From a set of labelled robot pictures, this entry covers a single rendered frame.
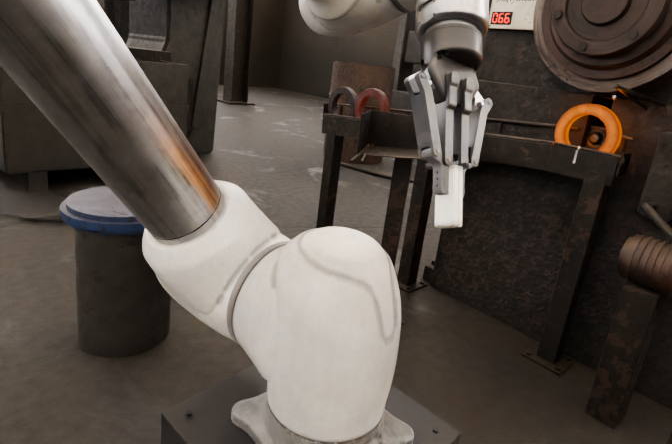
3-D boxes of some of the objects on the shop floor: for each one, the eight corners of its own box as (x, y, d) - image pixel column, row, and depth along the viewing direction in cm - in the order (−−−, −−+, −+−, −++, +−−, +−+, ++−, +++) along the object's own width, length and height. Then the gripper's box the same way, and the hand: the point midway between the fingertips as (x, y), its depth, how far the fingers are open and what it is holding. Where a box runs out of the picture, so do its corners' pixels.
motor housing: (587, 391, 143) (638, 227, 129) (671, 436, 128) (739, 257, 114) (570, 408, 134) (623, 235, 120) (658, 459, 119) (730, 268, 105)
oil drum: (353, 149, 495) (364, 63, 471) (395, 162, 454) (410, 68, 430) (309, 152, 455) (319, 57, 431) (351, 166, 414) (365, 62, 390)
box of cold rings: (133, 151, 370) (133, 48, 349) (186, 177, 317) (191, 57, 296) (-29, 159, 296) (-41, 29, 275) (5, 195, 243) (-6, 37, 222)
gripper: (463, 63, 64) (462, 235, 60) (391, 31, 58) (382, 222, 53) (510, 41, 58) (512, 231, 54) (435, 2, 51) (430, 216, 47)
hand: (448, 196), depth 54 cm, fingers closed
